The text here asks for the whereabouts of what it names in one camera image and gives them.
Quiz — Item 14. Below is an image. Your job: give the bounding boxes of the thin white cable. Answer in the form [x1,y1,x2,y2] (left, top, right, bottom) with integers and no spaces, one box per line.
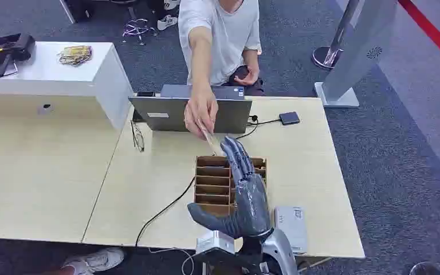
[148,247,196,275]

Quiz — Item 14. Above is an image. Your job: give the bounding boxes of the small black flat drive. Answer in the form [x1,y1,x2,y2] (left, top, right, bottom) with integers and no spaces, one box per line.
[279,111,301,126]

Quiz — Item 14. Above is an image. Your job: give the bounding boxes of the white shoe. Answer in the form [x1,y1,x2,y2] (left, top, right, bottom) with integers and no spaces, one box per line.
[156,14,179,32]

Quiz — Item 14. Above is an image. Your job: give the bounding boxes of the short black drive cable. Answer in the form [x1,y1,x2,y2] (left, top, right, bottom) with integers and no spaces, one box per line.
[246,115,281,127]

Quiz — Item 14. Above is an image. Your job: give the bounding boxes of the chrome stanchion post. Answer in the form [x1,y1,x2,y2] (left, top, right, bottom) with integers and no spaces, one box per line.
[312,0,361,72]

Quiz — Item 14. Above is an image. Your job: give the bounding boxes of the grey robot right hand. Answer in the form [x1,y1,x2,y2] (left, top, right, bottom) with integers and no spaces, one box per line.
[187,136,274,240]

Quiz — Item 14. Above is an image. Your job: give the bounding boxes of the black case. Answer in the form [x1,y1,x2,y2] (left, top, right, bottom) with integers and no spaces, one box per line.
[60,0,96,24]

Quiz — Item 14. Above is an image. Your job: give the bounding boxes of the wooden card box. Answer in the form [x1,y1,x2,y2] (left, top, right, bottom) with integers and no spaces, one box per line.
[194,155,268,218]

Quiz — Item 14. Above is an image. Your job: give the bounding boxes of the white cabinet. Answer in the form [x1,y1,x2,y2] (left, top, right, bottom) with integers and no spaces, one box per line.
[0,41,134,132]

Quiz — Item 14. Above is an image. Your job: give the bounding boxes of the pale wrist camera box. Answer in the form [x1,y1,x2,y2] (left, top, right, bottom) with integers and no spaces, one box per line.
[195,230,236,255]

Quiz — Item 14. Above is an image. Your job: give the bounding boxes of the white sneaker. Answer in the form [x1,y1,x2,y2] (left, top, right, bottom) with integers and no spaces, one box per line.
[62,247,126,275]

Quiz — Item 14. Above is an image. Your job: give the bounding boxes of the person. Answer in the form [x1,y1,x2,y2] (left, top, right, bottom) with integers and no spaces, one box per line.
[178,0,265,140]

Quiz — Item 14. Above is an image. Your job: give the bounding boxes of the yellow crumpled packet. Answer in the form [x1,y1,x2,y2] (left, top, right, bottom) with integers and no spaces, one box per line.
[57,45,93,67]

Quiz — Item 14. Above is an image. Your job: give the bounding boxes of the pale grey labelled flat box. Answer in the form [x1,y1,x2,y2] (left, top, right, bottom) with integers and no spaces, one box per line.
[274,206,308,254]

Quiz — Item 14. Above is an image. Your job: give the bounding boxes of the person's left hand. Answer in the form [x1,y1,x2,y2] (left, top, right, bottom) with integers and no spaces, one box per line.
[234,66,261,87]

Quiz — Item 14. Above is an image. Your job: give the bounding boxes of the person's right hand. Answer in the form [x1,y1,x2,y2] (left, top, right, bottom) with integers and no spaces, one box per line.
[184,86,219,140]

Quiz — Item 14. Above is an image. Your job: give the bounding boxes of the grey laptop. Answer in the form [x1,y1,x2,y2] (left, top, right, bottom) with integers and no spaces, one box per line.
[128,84,253,134]

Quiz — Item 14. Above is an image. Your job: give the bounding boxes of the black device with yellow stripe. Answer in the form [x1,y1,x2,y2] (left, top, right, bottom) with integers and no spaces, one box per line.
[0,33,36,81]

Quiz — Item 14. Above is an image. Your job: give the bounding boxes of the eyeglasses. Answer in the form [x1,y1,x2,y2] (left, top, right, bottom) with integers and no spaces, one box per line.
[129,120,146,154]

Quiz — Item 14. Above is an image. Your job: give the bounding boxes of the pale card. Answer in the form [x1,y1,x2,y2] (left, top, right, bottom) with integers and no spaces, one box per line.
[199,121,225,157]

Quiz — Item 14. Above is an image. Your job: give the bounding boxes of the chrome chair base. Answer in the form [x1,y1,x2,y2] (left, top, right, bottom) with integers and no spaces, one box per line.
[122,7,160,46]

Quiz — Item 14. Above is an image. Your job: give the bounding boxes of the long black cable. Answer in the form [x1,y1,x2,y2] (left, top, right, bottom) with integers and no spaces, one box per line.
[134,120,260,248]

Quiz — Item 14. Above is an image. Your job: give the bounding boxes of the dark round object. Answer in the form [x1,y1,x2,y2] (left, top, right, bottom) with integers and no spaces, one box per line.
[409,261,440,275]

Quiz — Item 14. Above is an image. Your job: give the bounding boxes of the white kiosk stand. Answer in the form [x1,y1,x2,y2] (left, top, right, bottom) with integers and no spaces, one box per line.
[314,0,399,109]

